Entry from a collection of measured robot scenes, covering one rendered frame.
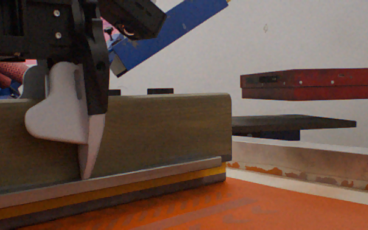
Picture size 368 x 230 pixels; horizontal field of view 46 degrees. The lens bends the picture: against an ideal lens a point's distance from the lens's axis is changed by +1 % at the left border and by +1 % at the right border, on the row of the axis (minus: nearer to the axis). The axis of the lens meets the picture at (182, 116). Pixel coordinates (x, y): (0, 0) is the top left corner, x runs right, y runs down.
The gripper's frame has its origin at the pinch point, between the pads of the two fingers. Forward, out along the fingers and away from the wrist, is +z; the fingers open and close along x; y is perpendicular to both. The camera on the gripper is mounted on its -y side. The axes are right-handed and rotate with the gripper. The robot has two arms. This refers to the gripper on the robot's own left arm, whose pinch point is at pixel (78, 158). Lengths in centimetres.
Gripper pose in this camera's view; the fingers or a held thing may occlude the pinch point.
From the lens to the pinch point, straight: 37.7
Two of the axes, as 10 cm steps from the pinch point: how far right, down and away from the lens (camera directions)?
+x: 6.6, 0.3, -7.5
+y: -7.5, 0.9, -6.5
